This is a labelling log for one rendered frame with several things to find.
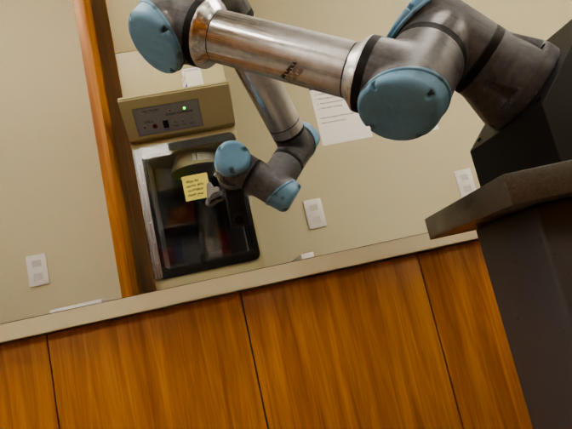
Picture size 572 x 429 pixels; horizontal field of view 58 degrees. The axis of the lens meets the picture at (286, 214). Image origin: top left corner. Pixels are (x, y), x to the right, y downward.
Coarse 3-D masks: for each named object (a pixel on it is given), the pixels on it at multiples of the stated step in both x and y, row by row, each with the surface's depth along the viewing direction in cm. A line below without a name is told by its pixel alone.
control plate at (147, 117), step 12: (144, 108) 149; (156, 108) 150; (168, 108) 151; (180, 108) 152; (192, 108) 152; (144, 120) 151; (156, 120) 152; (168, 120) 153; (180, 120) 154; (192, 120) 154; (144, 132) 153; (156, 132) 154
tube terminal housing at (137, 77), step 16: (128, 64) 161; (144, 64) 162; (128, 80) 160; (144, 80) 161; (160, 80) 161; (176, 80) 162; (208, 80) 162; (224, 80) 163; (128, 96) 159; (224, 128) 160; (144, 144) 157; (160, 144) 157; (208, 272) 151; (224, 272) 152; (160, 288) 149
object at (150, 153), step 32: (160, 160) 155; (192, 160) 156; (160, 192) 153; (160, 224) 151; (192, 224) 152; (224, 224) 153; (160, 256) 150; (192, 256) 150; (224, 256) 151; (256, 256) 152
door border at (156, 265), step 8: (136, 152) 155; (136, 160) 154; (136, 176) 153; (144, 176) 154; (144, 184) 153; (144, 192) 153; (144, 200) 152; (144, 208) 152; (144, 216) 151; (152, 224) 151; (152, 232) 151; (152, 240) 150; (152, 248) 150; (152, 256) 149; (152, 264) 149; (160, 264) 149; (160, 272) 149
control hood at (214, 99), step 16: (144, 96) 148; (160, 96) 149; (176, 96) 150; (192, 96) 151; (208, 96) 152; (224, 96) 153; (128, 112) 149; (208, 112) 154; (224, 112) 155; (128, 128) 152; (192, 128) 156; (208, 128) 157
